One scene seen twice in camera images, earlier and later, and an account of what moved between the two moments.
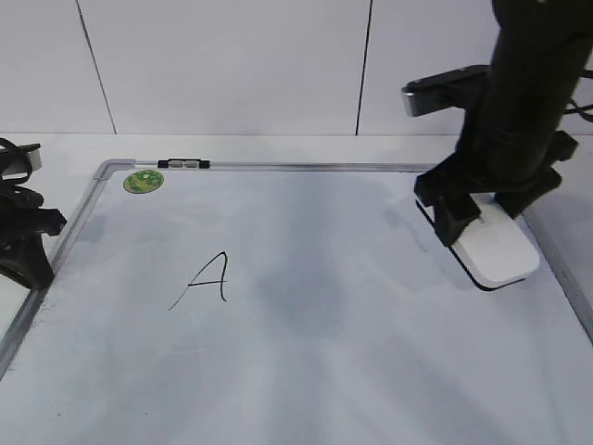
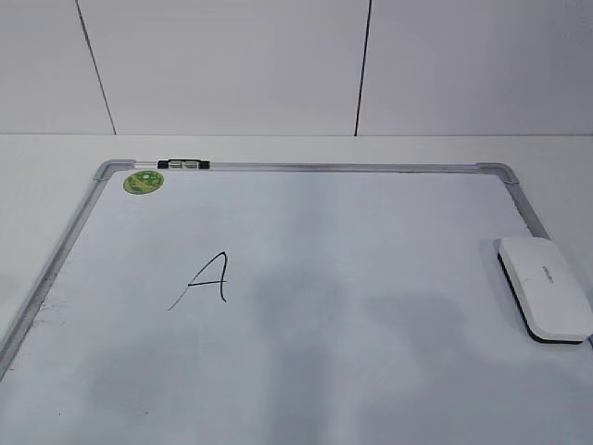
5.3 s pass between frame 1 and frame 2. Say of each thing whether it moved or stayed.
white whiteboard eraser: moved
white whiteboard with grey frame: stayed
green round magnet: stayed
